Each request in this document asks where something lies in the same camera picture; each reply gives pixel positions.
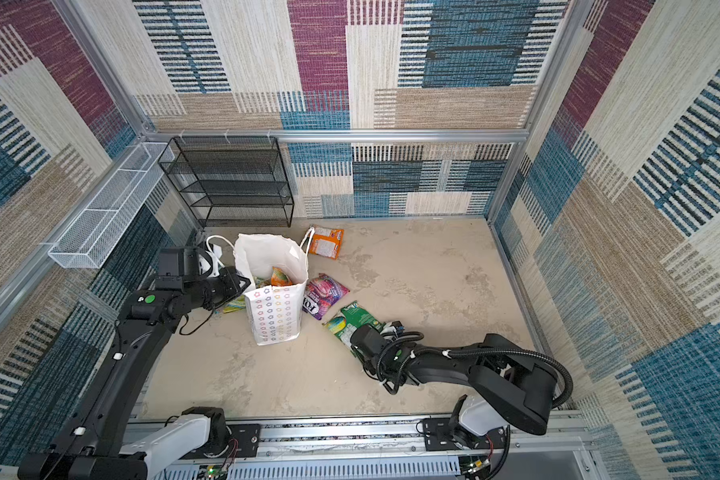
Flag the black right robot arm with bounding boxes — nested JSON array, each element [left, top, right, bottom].
[[350, 325, 573, 435]]

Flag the purple Fox's candy bag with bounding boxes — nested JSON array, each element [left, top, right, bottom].
[[302, 273, 350, 320]]

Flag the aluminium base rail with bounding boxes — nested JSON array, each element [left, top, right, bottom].
[[83, 410, 595, 480]]

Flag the white paper bag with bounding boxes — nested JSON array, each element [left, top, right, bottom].
[[205, 228, 314, 346]]

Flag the black corrugated cable right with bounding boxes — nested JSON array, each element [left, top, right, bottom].
[[374, 329, 575, 480]]

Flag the green yellow Fox's bag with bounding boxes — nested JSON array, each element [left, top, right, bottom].
[[218, 295, 246, 314]]

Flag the red yellow Fox's bag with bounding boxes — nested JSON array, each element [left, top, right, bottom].
[[380, 321, 405, 339]]

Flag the green snack bag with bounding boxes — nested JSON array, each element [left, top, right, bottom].
[[324, 301, 386, 359], [254, 277, 271, 289]]

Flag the orange snack bag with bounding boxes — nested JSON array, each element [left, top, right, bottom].
[[309, 225, 344, 260], [269, 267, 293, 287]]

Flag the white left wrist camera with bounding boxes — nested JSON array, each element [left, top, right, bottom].
[[156, 246, 220, 285]]

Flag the black mesh shelf rack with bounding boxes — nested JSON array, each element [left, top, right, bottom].
[[158, 136, 295, 228]]

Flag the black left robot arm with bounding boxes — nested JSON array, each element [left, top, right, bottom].
[[18, 268, 251, 479]]

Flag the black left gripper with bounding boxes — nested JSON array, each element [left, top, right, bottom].
[[185, 266, 251, 311]]

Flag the white wire basket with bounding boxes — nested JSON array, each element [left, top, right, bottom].
[[48, 142, 167, 269]]

